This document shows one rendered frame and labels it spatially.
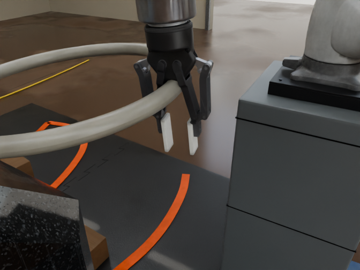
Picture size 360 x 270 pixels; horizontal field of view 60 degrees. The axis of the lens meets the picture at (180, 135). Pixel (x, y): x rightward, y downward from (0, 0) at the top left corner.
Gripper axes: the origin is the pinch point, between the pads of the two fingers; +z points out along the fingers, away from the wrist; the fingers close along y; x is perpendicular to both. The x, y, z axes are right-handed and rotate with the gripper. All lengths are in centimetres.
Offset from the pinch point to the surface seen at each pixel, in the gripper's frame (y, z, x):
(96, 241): 50, 68, -21
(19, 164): 119, 63, -53
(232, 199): -3, 43, -31
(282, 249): -21, 59, -28
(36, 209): 31.4, 16.1, 10.6
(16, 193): 33.6, 11.2, 11.6
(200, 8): 134, 51, -469
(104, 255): 49, 78, -22
